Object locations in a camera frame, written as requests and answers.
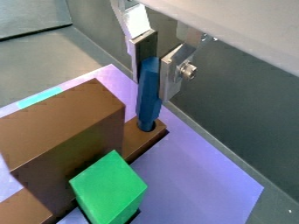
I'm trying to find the green block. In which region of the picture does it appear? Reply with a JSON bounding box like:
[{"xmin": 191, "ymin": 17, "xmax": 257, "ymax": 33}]
[
  {"xmin": 70, "ymin": 150, "xmax": 147, "ymax": 224},
  {"xmin": 16, "ymin": 87, "xmax": 62, "ymax": 109}
]

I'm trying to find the blue peg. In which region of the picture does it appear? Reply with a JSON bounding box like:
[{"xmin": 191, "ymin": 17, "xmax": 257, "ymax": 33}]
[{"xmin": 135, "ymin": 57, "xmax": 162, "ymax": 132}]

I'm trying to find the left green block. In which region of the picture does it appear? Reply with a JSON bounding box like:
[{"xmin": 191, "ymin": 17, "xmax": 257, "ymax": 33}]
[{"xmin": 16, "ymin": 87, "xmax": 62, "ymax": 109}]

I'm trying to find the brown L-shaped block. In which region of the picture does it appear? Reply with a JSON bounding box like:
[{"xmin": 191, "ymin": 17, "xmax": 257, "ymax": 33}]
[{"xmin": 0, "ymin": 79, "xmax": 167, "ymax": 224}]

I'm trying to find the purple base block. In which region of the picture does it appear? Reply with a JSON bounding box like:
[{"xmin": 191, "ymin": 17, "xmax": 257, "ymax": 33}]
[{"xmin": 0, "ymin": 65, "xmax": 265, "ymax": 224}]

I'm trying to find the right green block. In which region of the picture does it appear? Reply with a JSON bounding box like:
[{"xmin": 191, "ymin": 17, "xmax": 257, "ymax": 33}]
[{"xmin": 70, "ymin": 150, "xmax": 147, "ymax": 224}]

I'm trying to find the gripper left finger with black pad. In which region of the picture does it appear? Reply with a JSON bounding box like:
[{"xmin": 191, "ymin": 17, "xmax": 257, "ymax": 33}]
[{"xmin": 110, "ymin": 0, "xmax": 158, "ymax": 82}]

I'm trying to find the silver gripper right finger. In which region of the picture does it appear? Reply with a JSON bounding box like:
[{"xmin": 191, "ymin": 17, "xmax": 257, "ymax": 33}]
[{"xmin": 159, "ymin": 22, "xmax": 218, "ymax": 102}]

